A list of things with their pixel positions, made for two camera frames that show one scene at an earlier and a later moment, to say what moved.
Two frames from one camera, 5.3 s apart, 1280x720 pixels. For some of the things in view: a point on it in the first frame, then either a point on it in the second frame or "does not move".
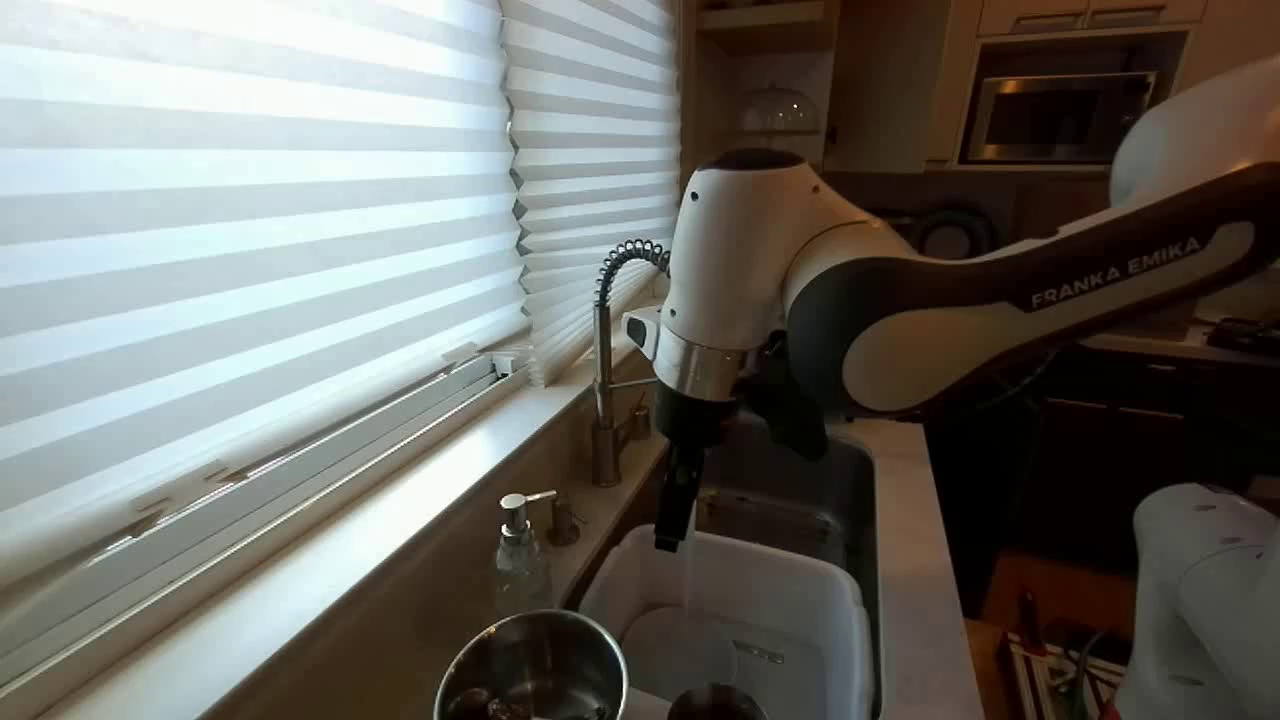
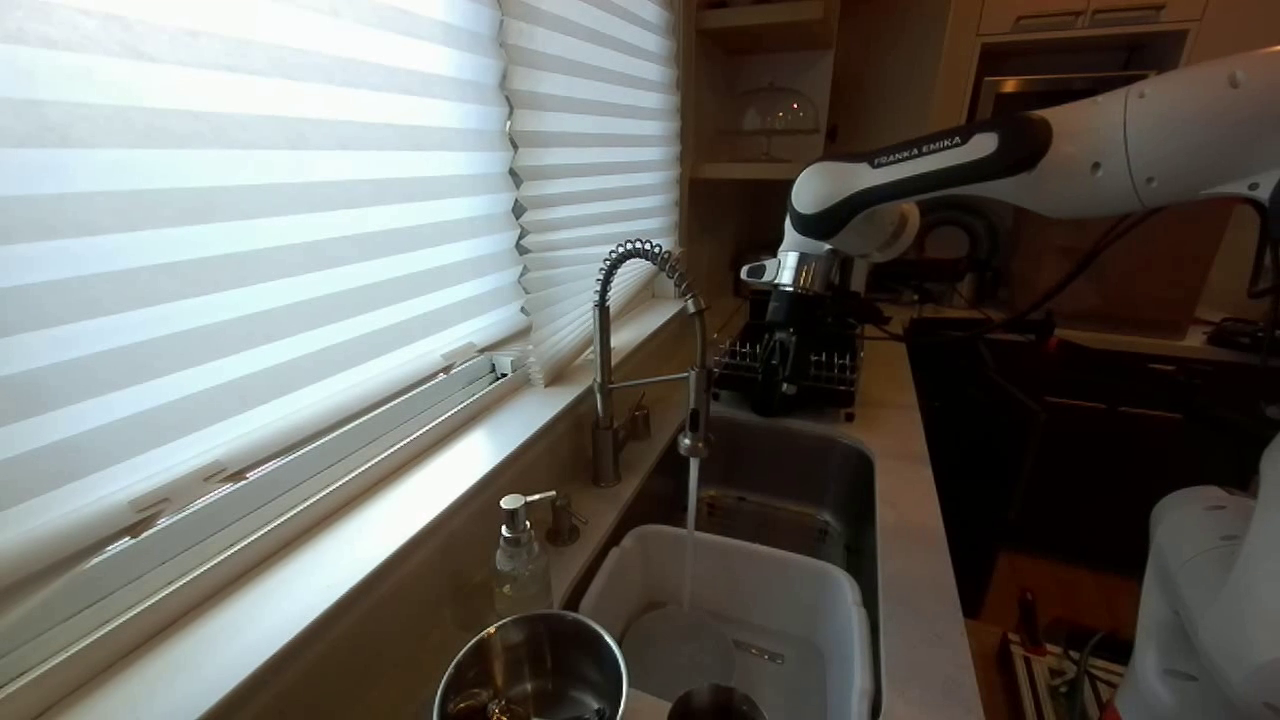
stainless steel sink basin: [796, 497] does not move
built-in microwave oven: [1060, 101] does not move
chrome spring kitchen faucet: [604, 410] does not move
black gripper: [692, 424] → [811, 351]
